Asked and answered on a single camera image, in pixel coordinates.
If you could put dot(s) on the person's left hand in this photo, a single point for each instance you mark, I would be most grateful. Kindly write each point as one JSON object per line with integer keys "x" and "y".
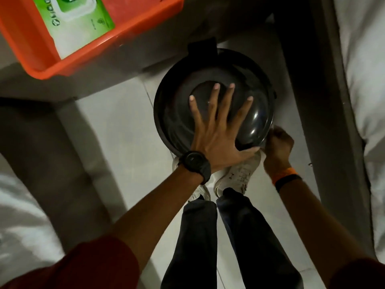
{"x": 215, "y": 141}

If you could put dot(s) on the person's right hand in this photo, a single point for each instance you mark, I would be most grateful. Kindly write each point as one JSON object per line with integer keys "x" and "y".
{"x": 278, "y": 150}

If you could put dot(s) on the person's left middle finger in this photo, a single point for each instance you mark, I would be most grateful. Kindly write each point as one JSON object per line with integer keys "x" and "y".
{"x": 227, "y": 103}

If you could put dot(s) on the person's right fingers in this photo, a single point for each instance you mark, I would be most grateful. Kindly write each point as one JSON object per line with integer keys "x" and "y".
{"x": 279, "y": 136}

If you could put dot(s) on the person's left thumb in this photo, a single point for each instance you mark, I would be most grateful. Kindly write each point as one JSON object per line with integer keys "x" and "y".
{"x": 248, "y": 152}

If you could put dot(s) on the person's left little finger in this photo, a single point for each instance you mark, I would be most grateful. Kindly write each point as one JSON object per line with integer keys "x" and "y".
{"x": 196, "y": 114}

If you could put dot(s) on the black round lidded trash bin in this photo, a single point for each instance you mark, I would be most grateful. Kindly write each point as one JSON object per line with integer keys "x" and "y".
{"x": 177, "y": 117}

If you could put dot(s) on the person's right forearm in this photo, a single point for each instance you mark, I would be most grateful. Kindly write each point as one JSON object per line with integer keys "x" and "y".
{"x": 312, "y": 228}

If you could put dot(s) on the person's left forearm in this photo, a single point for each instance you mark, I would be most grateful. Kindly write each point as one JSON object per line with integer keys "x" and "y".
{"x": 162, "y": 213}

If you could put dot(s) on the orange wristband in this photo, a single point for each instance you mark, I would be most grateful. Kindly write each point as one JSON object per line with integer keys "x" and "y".
{"x": 282, "y": 173}

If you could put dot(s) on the black wristband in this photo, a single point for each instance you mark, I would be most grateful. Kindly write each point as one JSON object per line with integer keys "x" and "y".
{"x": 287, "y": 179}

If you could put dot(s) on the black wristwatch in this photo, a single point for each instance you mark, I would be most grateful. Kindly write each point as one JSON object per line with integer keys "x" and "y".
{"x": 195, "y": 163}

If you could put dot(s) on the dark trousers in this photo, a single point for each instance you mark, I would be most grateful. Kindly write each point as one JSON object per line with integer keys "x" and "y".
{"x": 255, "y": 246}

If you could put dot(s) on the white mattress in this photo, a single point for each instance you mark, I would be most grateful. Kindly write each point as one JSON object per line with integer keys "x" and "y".
{"x": 21, "y": 225}
{"x": 367, "y": 72}

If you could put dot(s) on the green wet wipes pack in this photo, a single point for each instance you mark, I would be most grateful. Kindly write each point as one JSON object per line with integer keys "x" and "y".
{"x": 78, "y": 30}

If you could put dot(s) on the orange plastic tray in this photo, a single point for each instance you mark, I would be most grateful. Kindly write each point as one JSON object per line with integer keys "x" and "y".
{"x": 27, "y": 42}

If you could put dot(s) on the red shirt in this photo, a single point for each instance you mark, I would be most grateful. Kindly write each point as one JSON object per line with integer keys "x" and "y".
{"x": 90, "y": 267}

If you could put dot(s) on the grey bed frame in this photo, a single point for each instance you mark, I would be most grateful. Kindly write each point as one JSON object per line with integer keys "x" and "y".
{"x": 318, "y": 102}
{"x": 45, "y": 153}

